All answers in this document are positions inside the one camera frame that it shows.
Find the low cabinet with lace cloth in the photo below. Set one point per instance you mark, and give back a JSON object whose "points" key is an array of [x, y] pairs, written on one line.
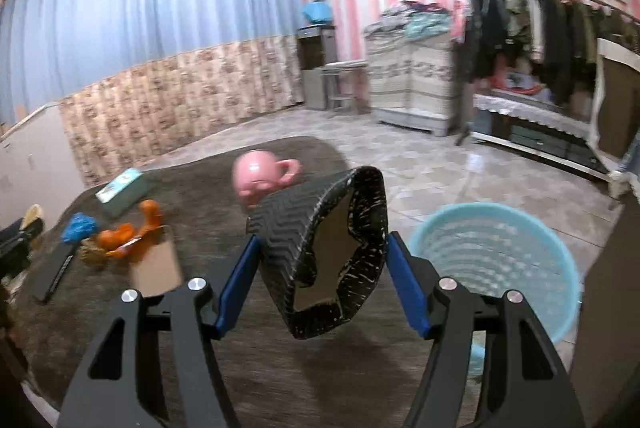
{"points": [[530, 118]]}

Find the teal cardboard box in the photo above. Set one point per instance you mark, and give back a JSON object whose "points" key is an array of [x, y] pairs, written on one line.
{"points": [[125, 190]]}

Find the white framed dark screen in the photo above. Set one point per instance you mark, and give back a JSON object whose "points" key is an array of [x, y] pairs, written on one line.
{"points": [[620, 108]]}

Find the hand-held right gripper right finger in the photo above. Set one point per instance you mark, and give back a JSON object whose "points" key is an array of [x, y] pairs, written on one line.
{"points": [[405, 288]]}

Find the black flat rectangular case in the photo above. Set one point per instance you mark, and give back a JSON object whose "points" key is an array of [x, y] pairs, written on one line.
{"points": [[57, 270]]}

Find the orange peel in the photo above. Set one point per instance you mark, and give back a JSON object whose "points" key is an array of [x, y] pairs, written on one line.
{"points": [[151, 215]]}

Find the pink pig mug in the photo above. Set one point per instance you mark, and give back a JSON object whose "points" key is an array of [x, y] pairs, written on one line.
{"points": [[260, 175]]}

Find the pile of folded clothes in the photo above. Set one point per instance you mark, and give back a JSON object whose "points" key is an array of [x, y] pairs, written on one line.
{"points": [[412, 18]]}

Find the blue bottle cover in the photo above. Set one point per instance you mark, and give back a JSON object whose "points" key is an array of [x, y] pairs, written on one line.
{"points": [[317, 12]]}

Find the white cabinet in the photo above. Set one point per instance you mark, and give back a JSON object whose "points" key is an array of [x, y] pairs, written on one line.
{"points": [[40, 158]]}

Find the small white side table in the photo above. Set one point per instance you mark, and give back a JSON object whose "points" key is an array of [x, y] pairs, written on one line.
{"points": [[342, 73]]}

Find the light blue plastic basket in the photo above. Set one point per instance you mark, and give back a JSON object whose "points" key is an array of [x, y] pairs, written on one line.
{"points": [[495, 253]]}

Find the orange toy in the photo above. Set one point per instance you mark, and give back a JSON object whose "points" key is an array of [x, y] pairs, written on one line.
{"points": [[117, 240]]}

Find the blue and floral curtain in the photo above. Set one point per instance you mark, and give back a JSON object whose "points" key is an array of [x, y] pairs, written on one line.
{"points": [[150, 58]]}

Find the beige phone case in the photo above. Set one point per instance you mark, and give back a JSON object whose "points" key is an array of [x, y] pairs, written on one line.
{"points": [[156, 265]]}

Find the cabinet under patterned cloth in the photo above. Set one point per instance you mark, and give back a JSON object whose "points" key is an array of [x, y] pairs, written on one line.
{"points": [[410, 78]]}

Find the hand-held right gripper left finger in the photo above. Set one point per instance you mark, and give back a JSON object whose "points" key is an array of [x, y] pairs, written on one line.
{"points": [[237, 283]]}

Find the row of hanging clothes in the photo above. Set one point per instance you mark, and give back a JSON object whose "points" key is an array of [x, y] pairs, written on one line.
{"points": [[540, 38]]}

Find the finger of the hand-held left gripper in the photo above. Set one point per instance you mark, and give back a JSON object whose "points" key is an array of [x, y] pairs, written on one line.
{"points": [[20, 230]]}

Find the grey water dispenser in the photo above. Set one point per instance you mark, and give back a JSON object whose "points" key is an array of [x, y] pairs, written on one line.
{"points": [[315, 68]]}

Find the blue plastic bag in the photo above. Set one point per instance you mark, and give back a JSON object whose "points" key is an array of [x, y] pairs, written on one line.
{"points": [[80, 228]]}

